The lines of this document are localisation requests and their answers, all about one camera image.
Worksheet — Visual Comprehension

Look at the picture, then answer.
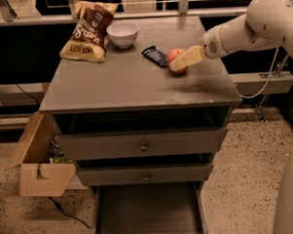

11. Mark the grey wooden drawer cabinet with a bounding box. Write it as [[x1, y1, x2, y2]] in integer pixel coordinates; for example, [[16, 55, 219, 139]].
[[35, 14, 249, 234]]

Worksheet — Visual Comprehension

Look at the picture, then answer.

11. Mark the grey top drawer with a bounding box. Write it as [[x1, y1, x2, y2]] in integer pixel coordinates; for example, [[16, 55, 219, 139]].
[[55, 127, 228, 160]]

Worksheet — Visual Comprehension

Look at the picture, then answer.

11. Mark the dark blue candy bar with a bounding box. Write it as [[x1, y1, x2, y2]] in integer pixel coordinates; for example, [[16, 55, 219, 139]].
[[142, 46, 167, 67]]

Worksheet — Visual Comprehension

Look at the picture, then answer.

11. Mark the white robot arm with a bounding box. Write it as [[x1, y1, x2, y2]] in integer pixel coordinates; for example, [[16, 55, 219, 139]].
[[168, 0, 293, 234]]

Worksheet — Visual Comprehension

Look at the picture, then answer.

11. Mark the grey middle drawer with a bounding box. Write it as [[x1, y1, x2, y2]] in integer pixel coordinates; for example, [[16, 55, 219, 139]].
[[78, 163, 213, 187]]

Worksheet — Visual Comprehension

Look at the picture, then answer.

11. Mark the brown yellow chip bag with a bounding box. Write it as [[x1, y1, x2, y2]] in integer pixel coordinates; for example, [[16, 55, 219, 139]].
[[60, 0, 118, 62]]

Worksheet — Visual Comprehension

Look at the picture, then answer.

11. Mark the white ceramic bowl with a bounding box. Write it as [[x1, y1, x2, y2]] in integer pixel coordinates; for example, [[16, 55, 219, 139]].
[[106, 21, 139, 49]]

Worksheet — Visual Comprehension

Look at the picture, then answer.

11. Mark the brass top drawer knob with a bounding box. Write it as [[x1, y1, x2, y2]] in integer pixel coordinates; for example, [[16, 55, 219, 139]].
[[140, 142, 149, 151]]

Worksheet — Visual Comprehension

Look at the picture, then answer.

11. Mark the open cardboard box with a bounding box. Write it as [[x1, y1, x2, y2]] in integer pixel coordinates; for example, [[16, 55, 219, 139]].
[[5, 112, 76, 197]]

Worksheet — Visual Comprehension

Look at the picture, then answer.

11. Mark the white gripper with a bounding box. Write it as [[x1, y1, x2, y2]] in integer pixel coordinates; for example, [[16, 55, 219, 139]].
[[169, 25, 230, 71]]

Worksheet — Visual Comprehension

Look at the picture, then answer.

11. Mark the metal railing shelf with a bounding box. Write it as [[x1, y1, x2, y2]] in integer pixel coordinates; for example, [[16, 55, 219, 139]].
[[0, 0, 248, 26]]

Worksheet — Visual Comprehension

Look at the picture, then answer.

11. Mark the red apple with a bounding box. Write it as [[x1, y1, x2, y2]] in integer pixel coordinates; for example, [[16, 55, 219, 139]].
[[166, 48, 187, 74]]

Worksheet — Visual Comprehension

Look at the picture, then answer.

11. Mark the black floor cable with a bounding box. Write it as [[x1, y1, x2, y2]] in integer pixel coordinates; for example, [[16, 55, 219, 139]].
[[48, 194, 92, 231]]

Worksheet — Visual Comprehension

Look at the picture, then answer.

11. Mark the white hanging cable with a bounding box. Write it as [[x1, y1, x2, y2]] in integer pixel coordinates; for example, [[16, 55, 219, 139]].
[[238, 46, 283, 100]]

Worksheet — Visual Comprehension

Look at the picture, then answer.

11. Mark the grey open bottom drawer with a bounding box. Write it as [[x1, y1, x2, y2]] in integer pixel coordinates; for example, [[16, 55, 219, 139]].
[[91, 182, 208, 234]]

